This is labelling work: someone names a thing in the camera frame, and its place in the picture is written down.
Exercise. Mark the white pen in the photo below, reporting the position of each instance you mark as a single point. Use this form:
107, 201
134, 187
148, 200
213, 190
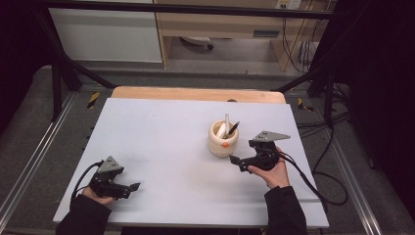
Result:
227, 122

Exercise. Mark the black metal frame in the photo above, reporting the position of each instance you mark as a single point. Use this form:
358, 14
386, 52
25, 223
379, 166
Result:
182, 8

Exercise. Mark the white cabinet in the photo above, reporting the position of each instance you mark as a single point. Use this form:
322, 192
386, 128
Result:
107, 36

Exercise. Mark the white chair base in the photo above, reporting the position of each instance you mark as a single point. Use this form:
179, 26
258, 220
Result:
195, 40

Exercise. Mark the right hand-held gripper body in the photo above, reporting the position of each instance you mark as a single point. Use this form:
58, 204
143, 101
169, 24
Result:
269, 156

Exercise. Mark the black curtain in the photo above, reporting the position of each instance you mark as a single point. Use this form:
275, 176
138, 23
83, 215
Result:
381, 81
16, 49

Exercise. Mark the person's left hand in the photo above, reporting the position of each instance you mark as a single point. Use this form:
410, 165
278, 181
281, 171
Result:
96, 199

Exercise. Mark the aluminium floor rail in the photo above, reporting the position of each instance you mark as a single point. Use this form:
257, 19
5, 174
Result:
32, 163
359, 192

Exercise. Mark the person's right hand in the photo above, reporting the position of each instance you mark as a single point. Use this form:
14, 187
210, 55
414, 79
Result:
277, 176

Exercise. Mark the cream ribbed pen holder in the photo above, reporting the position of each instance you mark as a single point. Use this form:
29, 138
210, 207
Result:
221, 148

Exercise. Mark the yellow black tape marker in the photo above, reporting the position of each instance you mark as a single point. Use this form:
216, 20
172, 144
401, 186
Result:
93, 100

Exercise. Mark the black pen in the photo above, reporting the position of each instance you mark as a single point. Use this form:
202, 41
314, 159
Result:
233, 128

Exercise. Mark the white power strip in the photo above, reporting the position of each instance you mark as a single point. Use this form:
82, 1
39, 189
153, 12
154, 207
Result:
288, 4

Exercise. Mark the light wooden desk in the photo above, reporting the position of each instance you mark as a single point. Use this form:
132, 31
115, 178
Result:
221, 27

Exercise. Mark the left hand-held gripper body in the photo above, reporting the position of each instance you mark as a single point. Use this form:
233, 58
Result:
109, 166

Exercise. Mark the wooden table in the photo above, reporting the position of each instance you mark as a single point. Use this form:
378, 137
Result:
182, 94

